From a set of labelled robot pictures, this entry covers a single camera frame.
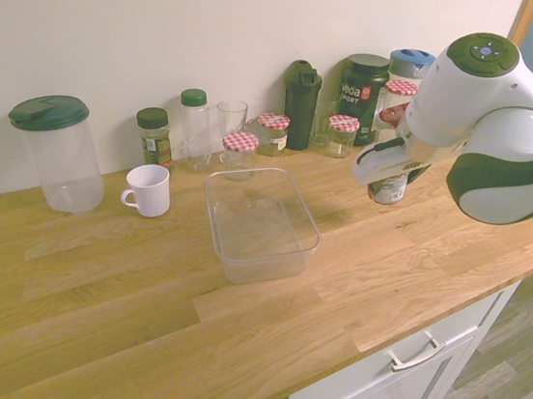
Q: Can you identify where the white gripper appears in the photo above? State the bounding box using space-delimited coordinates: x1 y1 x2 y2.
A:
347 131 436 207

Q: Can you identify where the cereal cup with foil lid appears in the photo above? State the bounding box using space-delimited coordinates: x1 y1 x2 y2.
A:
364 168 409 209

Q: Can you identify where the clear rectangular plastic container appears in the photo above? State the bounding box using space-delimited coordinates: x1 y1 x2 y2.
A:
190 158 331 295

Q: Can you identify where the faceted jar red checked lid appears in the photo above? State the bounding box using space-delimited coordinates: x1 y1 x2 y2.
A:
372 100 409 147

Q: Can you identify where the labelled jar red checked lid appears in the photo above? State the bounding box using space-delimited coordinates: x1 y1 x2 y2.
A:
251 110 293 160
323 112 362 161

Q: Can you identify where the black protein powder tub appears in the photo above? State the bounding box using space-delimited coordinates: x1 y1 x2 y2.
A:
332 49 394 151

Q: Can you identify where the glass jar red checked lid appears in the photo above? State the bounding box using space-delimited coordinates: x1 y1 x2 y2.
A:
215 129 262 185
377 76 420 118

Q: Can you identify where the black shaker bottle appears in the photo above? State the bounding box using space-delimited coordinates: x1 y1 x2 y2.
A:
273 57 326 154

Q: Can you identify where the translucent canister blue lid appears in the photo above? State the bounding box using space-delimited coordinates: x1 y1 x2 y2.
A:
384 45 438 93

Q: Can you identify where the tall drinking glass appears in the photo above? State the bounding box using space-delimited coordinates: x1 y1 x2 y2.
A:
210 98 251 158

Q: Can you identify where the clear bottle green cap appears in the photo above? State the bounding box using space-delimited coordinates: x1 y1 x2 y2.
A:
170 86 222 175

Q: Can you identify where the white kitchen cabinet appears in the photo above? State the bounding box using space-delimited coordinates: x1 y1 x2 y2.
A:
285 251 523 399

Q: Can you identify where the spice jar dark lid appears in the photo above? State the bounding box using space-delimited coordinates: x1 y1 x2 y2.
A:
128 103 182 174

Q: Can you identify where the white mug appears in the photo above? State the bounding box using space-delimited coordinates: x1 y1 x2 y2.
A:
117 159 176 221

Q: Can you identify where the clear pitcher green lid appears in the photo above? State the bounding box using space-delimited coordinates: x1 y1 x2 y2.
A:
0 88 117 219

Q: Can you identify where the silver drawer handle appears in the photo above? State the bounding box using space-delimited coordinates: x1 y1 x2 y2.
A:
382 328 448 379

